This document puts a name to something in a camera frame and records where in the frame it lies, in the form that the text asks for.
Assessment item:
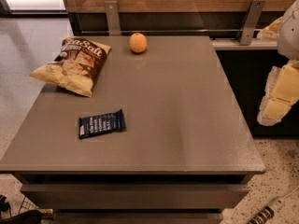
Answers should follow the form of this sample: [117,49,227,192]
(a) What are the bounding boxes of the orange fruit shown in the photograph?
[129,33,148,53]

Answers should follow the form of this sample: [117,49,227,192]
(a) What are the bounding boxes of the grey drawer cabinet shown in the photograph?
[1,36,264,224]

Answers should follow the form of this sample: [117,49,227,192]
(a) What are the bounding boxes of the white power strip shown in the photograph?
[247,186,299,224]

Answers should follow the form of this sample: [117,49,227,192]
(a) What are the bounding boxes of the grey side ledge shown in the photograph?
[211,39,278,50]

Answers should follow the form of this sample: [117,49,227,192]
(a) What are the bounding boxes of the blue rxbar blueberry bar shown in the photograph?
[78,109,126,139]

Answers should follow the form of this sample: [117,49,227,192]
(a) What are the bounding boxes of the black wire basket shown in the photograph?
[0,195,54,224]

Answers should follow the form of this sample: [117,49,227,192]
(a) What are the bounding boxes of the sea salt chips bag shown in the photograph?
[30,36,111,97]

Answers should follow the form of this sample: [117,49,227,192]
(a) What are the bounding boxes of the right metal bracket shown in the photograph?
[238,0,266,45]

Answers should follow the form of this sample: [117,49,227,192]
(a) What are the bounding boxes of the metal bracket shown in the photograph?
[105,0,121,36]
[238,0,266,45]

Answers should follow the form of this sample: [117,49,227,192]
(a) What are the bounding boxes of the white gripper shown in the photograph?
[257,0,299,126]

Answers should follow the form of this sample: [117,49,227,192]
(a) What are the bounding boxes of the left metal bracket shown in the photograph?
[105,0,121,36]

